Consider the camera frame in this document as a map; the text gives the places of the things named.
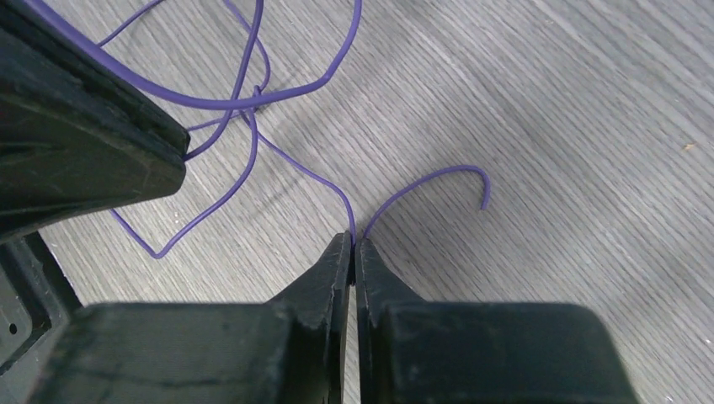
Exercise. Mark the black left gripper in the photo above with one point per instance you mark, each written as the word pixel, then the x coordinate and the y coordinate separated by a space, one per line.
pixel 37 302

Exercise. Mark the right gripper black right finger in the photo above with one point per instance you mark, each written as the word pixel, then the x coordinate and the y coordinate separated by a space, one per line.
pixel 417 351

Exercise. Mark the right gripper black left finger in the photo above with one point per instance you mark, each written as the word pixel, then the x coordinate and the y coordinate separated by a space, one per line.
pixel 289 349

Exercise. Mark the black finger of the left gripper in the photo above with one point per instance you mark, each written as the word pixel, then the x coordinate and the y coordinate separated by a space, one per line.
pixel 75 138

